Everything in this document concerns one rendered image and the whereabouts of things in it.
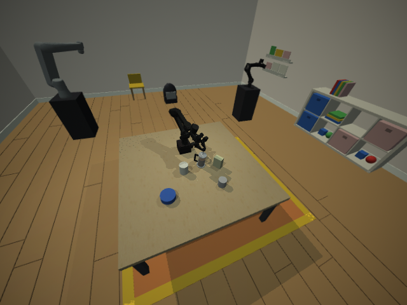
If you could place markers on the glass french press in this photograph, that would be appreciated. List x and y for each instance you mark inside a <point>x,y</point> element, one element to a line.
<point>201,159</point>

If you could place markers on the olive green rectangular block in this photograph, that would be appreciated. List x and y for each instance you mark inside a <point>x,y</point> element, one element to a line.
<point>218,161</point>

